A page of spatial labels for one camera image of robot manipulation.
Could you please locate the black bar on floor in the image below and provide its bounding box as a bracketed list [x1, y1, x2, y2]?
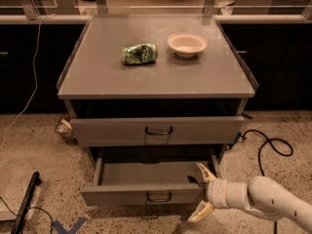
[11, 172, 41, 234]

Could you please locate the grey drawer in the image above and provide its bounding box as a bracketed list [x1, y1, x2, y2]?
[70, 116, 244, 147]
[81, 158, 207, 206]

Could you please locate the white hanging cable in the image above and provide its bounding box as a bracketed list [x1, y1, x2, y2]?
[0, 14, 50, 148]

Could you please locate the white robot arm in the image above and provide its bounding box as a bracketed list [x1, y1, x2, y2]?
[188, 163, 312, 234]

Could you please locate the grey top drawer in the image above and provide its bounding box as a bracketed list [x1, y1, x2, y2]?
[70, 116, 244, 147]

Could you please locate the grey drawer cabinet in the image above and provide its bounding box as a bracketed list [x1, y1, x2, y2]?
[58, 15, 256, 163]

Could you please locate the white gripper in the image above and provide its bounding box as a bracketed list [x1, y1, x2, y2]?
[188, 163, 250, 222]

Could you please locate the white paper bowl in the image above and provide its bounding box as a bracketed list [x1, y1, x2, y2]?
[167, 33, 208, 58]

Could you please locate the thin black cable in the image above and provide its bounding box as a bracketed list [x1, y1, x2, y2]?
[0, 197, 54, 234]

